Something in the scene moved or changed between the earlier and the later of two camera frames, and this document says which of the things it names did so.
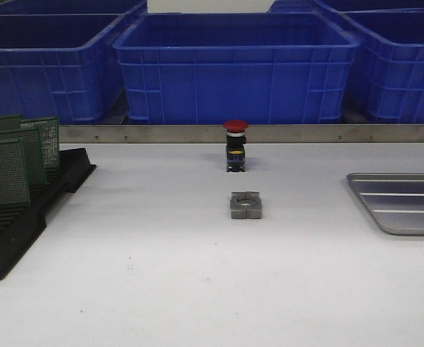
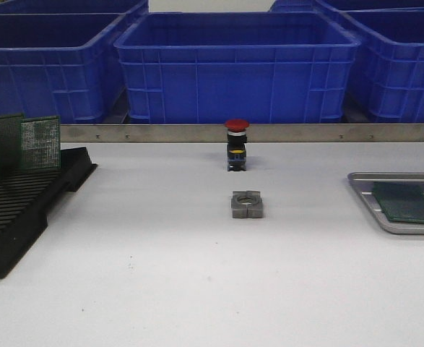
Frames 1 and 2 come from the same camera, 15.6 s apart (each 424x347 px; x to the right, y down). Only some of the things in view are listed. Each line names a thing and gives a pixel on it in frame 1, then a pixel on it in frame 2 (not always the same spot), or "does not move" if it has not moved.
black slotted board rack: [7, 232] does not move
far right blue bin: [339, 6] does not move
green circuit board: [3, 178] -> [405, 202]
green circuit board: [35, 144] -> [404, 201]
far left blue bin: [68, 6] does not move
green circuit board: [51, 139] does not move
